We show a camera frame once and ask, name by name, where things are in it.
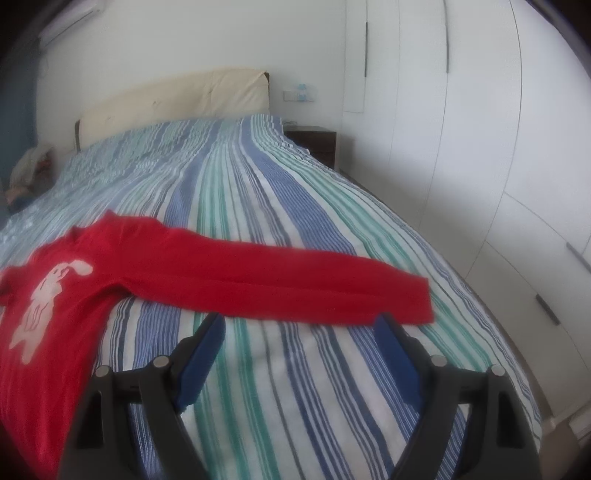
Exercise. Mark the small blue plug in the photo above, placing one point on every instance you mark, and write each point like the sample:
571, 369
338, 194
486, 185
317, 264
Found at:
303, 92

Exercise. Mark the cream padded headboard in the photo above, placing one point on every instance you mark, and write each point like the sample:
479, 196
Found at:
184, 97

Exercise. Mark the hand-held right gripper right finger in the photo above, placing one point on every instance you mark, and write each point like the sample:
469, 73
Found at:
398, 362

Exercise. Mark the white wardrobe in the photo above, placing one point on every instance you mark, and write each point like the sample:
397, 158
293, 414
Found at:
466, 115

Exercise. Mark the blue curtain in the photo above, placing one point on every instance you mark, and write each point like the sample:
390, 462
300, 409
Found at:
18, 110

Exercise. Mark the red sweater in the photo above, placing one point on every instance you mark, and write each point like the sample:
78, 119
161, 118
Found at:
184, 263

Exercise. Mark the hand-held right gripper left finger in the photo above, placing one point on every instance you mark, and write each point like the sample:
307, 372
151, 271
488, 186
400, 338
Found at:
201, 369

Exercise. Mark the pile of clothes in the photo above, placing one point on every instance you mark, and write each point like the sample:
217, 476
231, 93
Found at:
30, 168

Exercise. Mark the dark wooden nightstand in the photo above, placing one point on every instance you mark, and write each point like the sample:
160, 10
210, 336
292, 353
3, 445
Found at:
314, 141

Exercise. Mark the white wall socket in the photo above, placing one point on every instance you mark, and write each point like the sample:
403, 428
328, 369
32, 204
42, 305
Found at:
290, 95

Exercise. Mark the striped blanket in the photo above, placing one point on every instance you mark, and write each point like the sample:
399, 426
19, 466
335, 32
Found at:
277, 198

